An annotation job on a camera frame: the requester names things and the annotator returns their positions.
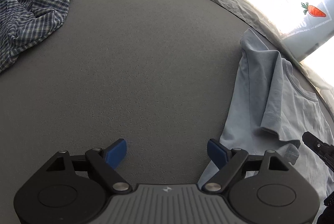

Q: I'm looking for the carrot sticker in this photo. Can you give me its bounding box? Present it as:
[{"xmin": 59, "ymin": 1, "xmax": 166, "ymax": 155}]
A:
[{"xmin": 301, "ymin": 3, "xmax": 327, "ymax": 18}]

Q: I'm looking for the light blue t-shirt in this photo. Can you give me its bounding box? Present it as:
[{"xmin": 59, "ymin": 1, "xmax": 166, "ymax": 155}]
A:
[{"xmin": 197, "ymin": 28, "xmax": 334, "ymax": 198}]

